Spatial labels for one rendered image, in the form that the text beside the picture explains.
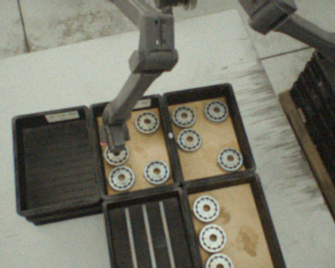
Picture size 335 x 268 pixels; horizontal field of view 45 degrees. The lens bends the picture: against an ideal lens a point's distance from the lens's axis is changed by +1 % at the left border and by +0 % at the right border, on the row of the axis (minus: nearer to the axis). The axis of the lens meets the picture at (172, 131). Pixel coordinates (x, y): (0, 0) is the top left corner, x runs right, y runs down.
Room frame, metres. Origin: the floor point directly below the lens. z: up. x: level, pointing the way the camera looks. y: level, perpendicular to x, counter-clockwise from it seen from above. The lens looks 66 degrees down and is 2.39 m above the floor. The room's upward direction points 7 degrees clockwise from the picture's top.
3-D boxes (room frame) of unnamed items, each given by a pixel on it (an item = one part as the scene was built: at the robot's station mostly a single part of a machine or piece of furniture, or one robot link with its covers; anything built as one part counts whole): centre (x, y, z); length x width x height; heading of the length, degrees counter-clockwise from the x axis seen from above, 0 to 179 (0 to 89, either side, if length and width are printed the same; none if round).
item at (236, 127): (0.66, -0.14, 0.87); 0.40 x 0.30 x 0.11; 18
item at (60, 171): (0.47, 0.43, 0.87); 0.40 x 0.30 x 0.11; 18
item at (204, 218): (0.36, -0.16, 0.86); 0.10 x 0.10 x 0.01
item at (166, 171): (0.49, 0.04, 0.86); 0.10 x 0.10 x 0.01
